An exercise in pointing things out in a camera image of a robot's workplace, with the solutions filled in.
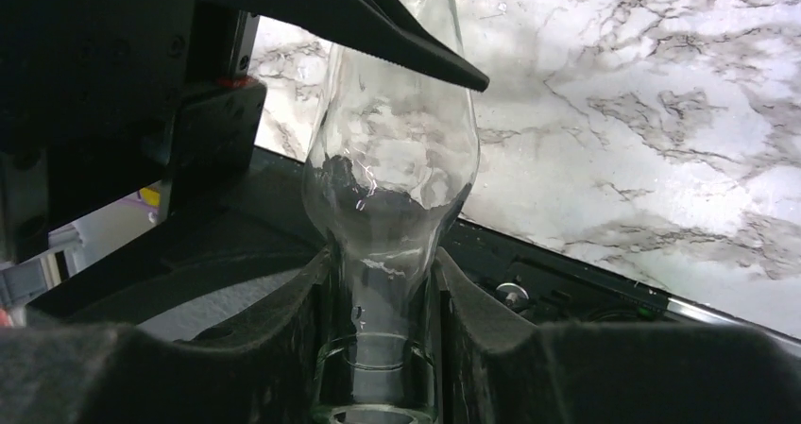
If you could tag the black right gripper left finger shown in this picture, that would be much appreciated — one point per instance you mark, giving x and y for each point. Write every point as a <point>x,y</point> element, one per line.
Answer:
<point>255,367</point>

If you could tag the clear glass bottle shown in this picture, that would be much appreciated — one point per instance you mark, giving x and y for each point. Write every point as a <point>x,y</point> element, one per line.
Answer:
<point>392,161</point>

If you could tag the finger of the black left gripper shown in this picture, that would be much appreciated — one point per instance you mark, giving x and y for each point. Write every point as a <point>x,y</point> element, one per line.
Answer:
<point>383,29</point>

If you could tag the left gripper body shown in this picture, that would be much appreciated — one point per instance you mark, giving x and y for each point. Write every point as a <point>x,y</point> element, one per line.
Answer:
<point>100,98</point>

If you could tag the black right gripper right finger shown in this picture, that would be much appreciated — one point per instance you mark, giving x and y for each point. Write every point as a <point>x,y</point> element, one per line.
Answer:
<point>500,368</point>

